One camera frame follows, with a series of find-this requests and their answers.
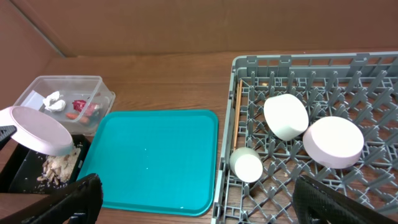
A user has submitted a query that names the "small white cup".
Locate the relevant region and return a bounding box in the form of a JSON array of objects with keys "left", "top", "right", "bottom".
[{"left": 229, "top": 147, "right": 263, "bottom": 183}]

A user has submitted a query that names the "wooden chopstick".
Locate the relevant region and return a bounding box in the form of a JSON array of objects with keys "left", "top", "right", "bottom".
[{"left": 233, "top": 80, "right": 243, "bottom": 150}]

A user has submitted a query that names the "red snack wrapper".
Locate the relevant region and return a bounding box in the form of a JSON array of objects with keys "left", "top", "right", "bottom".
[{"left": 72, "top": 100, "right": 102, "bottom": 116}]

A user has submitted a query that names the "teal plastic tray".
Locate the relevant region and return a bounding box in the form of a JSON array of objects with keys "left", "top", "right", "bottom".
[{"left": 79, "top": 110, "right": 218, "bottom": 217}]

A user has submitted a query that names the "white napkin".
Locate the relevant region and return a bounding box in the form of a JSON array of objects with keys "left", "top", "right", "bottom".
[{"left": 43, "top": 91, "right": 66, "bottom": 113}]

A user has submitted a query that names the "large white plate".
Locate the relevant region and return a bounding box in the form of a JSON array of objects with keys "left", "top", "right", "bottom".
[{"left": 1, "top": 106, "right": 74, "bottom": 156}]

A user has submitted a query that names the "clear plastic container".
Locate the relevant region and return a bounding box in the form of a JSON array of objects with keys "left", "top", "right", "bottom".
[{"left": 14, "top": 75, "right": 116, "bottom": 136}]

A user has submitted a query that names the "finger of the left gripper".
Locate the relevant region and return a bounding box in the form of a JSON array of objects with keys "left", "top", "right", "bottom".
[{"left": 0, "top": 125, "right": 17, "bottom": 149}]

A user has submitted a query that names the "white bowl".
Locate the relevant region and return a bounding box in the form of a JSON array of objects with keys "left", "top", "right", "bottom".
[{"left": 264, "top": 93, "right": 309, "bottom": 141}]

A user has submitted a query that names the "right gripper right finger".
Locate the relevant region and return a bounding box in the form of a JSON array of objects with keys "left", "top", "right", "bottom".
[{"left": 292, "top": 175, "right": 397, "bottom": 224}]

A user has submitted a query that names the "food scraps and rice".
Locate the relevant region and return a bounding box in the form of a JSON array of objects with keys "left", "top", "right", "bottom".
[{"left": 37, "top": 147, "right": 81, "bottom": 186}]

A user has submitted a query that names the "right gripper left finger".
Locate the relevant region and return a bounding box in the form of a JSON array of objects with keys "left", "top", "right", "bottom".
[{"left": 1, "top": 174, "right": 103, "bottom": 224}]

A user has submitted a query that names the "black plastic tray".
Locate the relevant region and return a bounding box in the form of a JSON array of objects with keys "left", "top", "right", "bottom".
[{"left": 1, "top": 134, "right": 91, "bottom": 194}]

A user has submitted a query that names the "orange carrot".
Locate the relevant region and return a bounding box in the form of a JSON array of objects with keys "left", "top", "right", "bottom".
[{"left": 65, "top": 113, "right": 90, "bottom": 124}]

